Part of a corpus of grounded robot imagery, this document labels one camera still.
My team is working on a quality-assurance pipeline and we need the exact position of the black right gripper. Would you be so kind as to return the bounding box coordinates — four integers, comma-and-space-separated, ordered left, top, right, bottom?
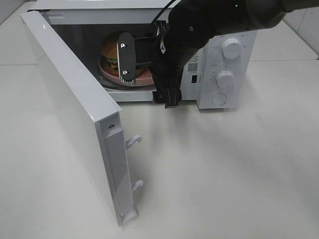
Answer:
149, 21, 199, 109

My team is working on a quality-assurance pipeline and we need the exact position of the pink round plate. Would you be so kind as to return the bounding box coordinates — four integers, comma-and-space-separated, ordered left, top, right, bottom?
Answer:
99, 56, 154, 87

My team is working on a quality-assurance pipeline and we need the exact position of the round white door button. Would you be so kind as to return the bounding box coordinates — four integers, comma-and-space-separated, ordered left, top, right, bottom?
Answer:
212, 94, 227, 106

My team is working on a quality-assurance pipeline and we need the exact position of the white timer knob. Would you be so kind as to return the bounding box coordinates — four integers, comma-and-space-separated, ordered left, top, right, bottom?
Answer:
215, 70, 235, 88

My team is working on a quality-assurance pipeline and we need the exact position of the white microwave door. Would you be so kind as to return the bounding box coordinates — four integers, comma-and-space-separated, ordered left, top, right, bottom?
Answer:
21, 11, 143, 226

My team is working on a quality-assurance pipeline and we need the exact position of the burger with lettuce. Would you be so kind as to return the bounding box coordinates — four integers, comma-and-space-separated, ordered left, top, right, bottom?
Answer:
101, 31, 123, 77

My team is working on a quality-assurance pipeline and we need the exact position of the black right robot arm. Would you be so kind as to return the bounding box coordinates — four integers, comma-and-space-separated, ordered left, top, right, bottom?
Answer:
150, 0, 293, 108

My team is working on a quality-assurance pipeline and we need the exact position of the white warning label sticker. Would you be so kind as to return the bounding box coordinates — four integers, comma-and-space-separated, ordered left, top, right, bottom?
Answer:
186, 53, 199, 73

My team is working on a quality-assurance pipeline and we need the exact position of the white microwave oven body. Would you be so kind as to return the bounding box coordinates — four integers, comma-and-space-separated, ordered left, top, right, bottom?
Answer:
27, 0, 256, 109

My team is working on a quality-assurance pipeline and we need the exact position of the glass microwave turntable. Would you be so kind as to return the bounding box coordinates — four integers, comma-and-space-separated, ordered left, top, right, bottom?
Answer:
98, 77, 156, 91

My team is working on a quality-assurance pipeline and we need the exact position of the white upper power knob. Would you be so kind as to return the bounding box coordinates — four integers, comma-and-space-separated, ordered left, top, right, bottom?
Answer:
221, 37, 242, 60

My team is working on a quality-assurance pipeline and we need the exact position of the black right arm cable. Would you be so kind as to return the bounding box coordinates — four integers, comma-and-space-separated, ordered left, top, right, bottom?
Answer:
146, 0, 177, 37

